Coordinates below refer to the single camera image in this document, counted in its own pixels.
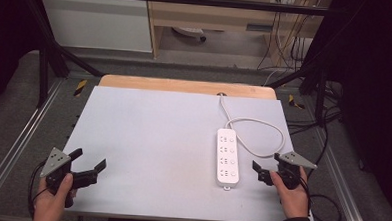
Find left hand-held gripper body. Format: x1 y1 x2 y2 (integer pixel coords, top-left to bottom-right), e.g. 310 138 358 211
38 146 100 210

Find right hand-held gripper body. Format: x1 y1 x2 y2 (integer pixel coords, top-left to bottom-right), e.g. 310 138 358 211
256 149 319 192

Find person's right hand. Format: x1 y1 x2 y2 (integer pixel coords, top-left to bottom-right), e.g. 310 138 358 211
266 164 313 221

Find person's left hand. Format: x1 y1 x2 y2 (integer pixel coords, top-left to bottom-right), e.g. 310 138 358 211
32 171 79 221

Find white power strip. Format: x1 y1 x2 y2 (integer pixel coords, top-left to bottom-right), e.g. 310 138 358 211
214 126 243 192

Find yellow black tape marker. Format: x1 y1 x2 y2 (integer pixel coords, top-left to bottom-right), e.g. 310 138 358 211
287 94 307 110
72 78 88 99

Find light grey table mat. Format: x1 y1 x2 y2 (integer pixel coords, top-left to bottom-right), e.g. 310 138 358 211
59 84 322 221

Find black curtain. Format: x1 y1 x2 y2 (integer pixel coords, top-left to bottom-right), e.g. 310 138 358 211
0 0 45 118
307 0 392 221

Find white cabinet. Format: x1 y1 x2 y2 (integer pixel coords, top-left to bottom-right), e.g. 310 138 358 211
37 0 156 54

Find grey floor power strip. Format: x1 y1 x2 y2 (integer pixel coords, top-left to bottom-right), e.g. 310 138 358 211
171 25 208 43

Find white power strip cable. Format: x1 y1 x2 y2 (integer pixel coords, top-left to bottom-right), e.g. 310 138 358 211
216 92 288 160

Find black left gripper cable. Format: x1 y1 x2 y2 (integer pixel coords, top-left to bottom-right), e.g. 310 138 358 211
26 158 50 219

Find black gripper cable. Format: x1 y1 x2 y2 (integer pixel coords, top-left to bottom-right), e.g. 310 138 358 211
26 158 50 219
297 176 344 221

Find aluminium floor rail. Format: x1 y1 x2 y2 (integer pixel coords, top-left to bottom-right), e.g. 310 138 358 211
0 76 65 214
307 127 375 221

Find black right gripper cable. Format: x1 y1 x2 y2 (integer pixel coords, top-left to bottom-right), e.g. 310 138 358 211
297 176 344 221

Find bundle of black room cables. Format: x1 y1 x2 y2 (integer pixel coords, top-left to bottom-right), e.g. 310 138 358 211
253 2 348 138

